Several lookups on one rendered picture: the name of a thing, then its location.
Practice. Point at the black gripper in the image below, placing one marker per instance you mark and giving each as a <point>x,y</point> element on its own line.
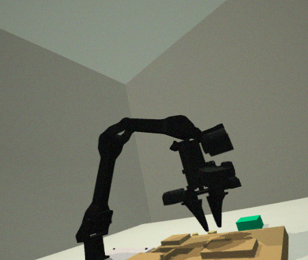
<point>189,197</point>

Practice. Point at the green rectangular block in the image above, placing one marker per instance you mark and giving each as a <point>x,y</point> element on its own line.
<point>249,222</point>

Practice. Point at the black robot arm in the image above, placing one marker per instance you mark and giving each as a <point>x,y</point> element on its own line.
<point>214,141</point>

